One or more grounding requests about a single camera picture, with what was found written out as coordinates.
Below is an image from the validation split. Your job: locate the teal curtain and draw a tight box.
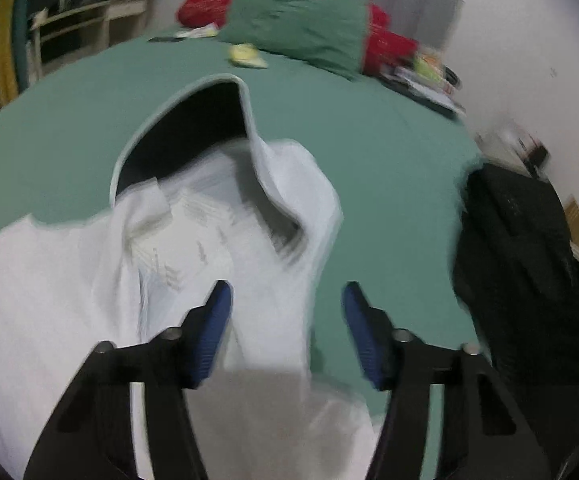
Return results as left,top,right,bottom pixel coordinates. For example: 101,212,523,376
11,0,30,93

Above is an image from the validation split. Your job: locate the yellow curtain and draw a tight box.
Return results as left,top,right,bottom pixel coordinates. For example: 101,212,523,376
0,0,18,110

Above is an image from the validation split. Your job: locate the black phone on bed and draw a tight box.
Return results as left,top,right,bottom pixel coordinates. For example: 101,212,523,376
148,36,184,44

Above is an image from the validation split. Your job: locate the black clothes pile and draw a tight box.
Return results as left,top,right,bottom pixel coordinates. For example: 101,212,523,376
452,162,579,469

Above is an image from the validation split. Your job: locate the green bed sheet mattress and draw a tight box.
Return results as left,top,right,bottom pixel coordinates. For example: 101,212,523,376
0,24,486,480

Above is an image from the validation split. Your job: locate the white paper on bed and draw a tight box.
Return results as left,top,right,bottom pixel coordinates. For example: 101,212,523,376
175,23,219,40

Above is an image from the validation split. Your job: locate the white hooded jacket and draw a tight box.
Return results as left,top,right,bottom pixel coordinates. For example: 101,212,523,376
0,75,377,479

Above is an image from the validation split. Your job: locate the white bedside table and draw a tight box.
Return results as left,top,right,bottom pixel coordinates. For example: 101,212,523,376
476,127,551,178

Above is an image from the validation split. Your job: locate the green pillow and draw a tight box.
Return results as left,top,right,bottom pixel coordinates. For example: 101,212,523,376
218,0,370,80

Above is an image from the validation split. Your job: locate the stack of books and snacks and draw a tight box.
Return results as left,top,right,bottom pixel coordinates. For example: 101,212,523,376
378,52,466,120

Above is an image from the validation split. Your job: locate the yellow green small cloth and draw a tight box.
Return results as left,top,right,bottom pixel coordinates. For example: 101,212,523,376
229,44,268,70

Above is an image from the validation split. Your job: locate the red pillow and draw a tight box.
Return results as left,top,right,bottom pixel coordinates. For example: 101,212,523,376
177,0,419,76

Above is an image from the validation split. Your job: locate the white wooden desk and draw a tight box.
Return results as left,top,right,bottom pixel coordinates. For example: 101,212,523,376
26,0,153,82

